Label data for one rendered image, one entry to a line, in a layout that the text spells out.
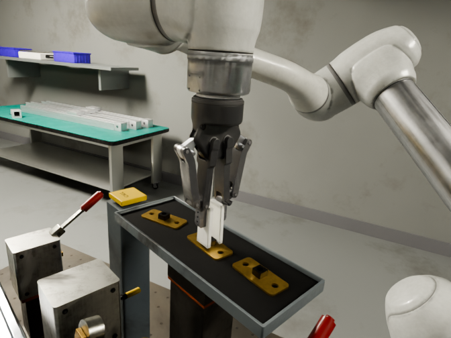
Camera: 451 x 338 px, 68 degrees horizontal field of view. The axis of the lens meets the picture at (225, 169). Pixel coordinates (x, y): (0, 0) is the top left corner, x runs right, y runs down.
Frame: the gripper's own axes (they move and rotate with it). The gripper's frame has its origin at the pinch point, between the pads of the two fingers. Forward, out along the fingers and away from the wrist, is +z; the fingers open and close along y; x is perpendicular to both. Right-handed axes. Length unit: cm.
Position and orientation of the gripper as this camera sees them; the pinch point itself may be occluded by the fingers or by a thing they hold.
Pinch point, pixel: (210, 222)
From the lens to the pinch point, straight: 54.5
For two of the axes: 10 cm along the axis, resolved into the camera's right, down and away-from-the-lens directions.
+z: -0.7, 9.5, 3.2
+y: -7.7, 1.5, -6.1
